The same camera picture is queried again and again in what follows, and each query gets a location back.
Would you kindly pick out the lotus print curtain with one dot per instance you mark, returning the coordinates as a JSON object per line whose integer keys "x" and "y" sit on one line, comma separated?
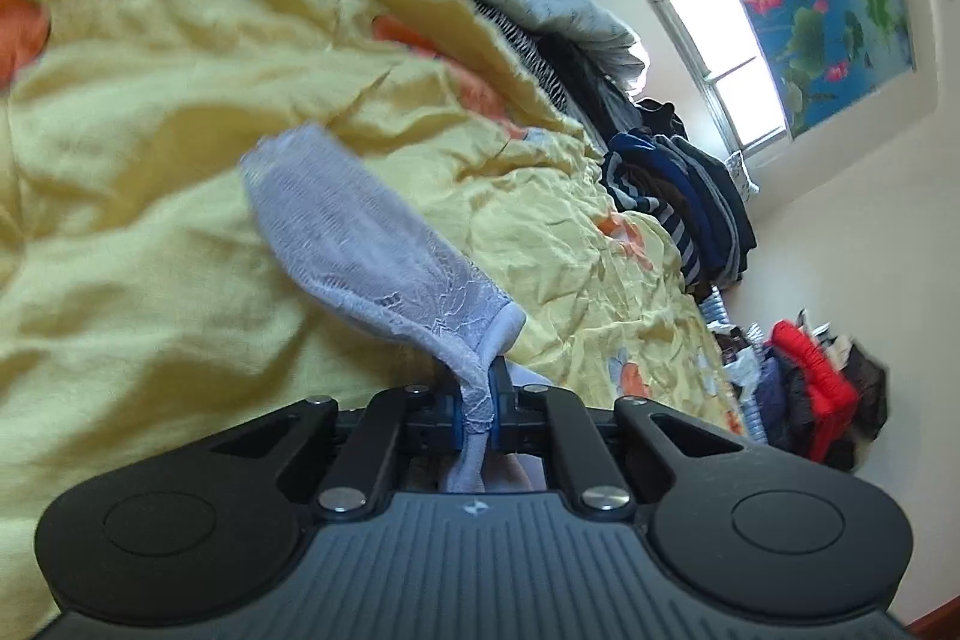
{"x": 825, "y": 10}

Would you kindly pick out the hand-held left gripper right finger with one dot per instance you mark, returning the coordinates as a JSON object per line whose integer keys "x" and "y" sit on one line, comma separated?
{"x": 501, "y": 419}

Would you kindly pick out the window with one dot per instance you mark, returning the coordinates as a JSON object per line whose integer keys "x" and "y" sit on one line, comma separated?
{"x": 720, "y": 33}

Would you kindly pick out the black clothes heap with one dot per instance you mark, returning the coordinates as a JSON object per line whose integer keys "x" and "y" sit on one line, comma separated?
{"x": 592, "y": 93}

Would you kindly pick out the pile of dark folded clothes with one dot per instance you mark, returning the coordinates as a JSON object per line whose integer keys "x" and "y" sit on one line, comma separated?
{"x": 697, "y": 197}

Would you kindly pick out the black white striped cloth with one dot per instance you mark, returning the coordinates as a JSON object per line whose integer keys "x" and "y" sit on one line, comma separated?
{"x": 525, "y": 51}

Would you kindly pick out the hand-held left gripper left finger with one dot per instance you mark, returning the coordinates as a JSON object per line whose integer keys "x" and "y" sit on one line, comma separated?
{"x": 451, "y": 424}

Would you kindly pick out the floral cushion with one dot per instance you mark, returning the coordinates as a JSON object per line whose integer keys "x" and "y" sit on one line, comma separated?
{"x": 742, "y": 174}

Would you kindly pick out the black garment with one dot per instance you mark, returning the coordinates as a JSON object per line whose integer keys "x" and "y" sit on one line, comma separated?
{"x": 660, "y": 117}

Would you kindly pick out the heap of mixed clothes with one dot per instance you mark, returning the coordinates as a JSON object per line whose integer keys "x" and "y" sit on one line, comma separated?
{"x": 776, "y": 400}

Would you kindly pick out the red jacket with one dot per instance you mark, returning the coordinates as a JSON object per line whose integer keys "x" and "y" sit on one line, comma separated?
{"x": 817, "y": 385}

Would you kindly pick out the yellow floral bedsheet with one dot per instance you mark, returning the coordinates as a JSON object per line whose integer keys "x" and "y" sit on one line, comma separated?
{"x": 150, "y": 160}

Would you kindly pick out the lavender lace underwear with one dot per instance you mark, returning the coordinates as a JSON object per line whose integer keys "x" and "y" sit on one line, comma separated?
{"x": 360, "y": 235}

